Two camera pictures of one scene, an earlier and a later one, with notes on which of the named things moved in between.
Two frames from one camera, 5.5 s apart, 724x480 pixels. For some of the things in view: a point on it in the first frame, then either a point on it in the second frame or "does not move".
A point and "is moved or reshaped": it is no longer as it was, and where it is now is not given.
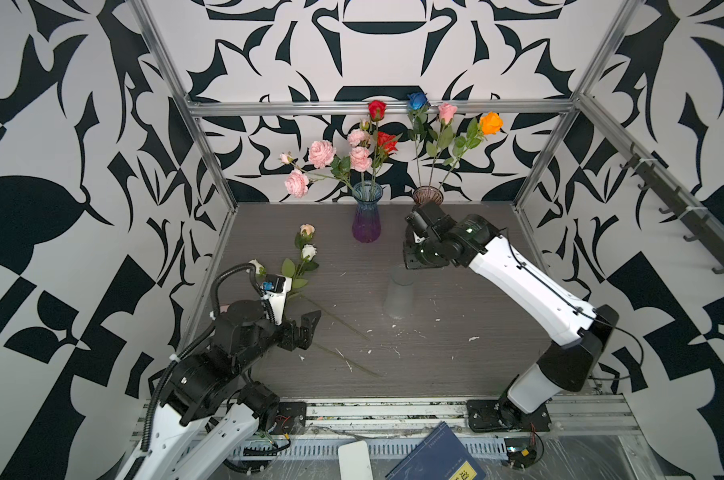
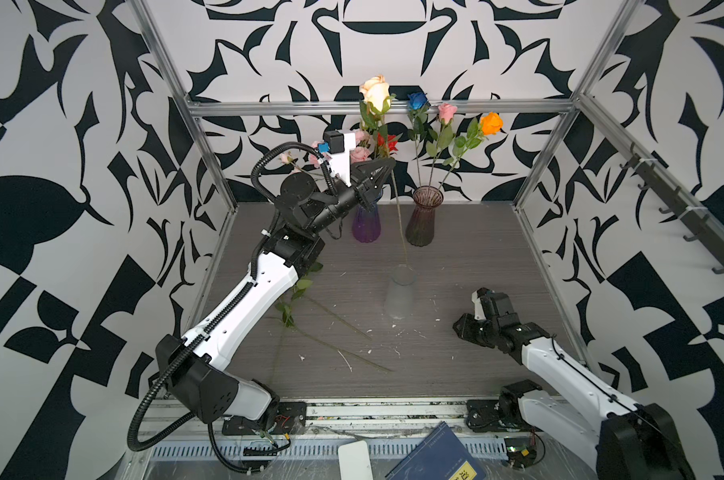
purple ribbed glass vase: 366,225 does not move
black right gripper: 410,258 -> 464,329
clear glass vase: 399,295 does not move
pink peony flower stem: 360,156 does not move
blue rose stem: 417,103 does not move
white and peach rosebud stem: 304,262 is moved or reshaped
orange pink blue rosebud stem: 490,123 does not move
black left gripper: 288,337 -> 363,184
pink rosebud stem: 446,114 does not move
